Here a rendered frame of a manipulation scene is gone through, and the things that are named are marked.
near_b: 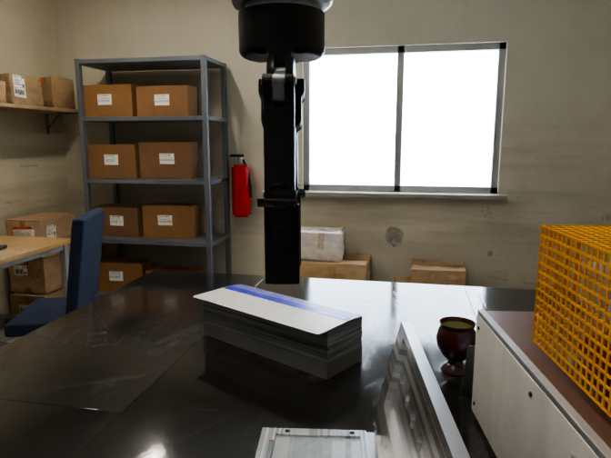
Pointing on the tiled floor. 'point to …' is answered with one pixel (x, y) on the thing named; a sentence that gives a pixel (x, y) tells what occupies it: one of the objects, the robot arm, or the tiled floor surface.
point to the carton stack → (53, 225)
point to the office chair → (81, 227)
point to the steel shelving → (162, 122)
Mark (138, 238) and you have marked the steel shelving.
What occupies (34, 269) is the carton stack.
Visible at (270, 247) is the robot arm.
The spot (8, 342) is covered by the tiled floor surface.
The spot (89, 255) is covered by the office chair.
